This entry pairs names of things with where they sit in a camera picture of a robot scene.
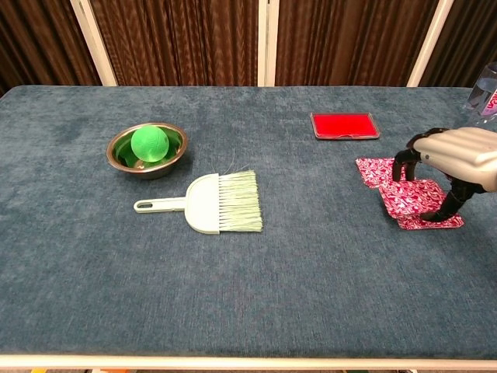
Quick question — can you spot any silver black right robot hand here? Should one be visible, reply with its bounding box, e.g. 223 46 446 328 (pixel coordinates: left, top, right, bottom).
391 127 497 223

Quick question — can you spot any red white patterned pad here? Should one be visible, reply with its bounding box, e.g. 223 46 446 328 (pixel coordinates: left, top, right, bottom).
356 156 409 190
378 179 448 219

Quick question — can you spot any pale green hand brush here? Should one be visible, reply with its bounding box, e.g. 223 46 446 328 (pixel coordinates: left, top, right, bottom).
133 169 264 235

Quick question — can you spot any clear plastic water bottle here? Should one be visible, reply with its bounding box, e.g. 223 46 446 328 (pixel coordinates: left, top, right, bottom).
464 61 497 129

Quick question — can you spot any brown folding screen panel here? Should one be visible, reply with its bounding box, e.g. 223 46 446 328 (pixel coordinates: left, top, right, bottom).
69 0 269 87
0 0 117 96
258 0 454 87
406 0 497 89

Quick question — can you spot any red rectangular tray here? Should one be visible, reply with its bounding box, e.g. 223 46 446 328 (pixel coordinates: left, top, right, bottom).
310 112 382 141

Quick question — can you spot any blue table cloth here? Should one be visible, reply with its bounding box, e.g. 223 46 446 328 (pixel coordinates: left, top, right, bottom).
0 85 497 361

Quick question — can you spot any green ball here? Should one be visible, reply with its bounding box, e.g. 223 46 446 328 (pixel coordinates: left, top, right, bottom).
130 124 171 162

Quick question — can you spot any stainless steel bowl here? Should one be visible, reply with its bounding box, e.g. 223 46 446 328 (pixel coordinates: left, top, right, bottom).
106 122 189 180

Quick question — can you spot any white table frame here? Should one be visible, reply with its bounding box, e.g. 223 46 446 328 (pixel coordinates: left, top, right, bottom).
0 353 497 371

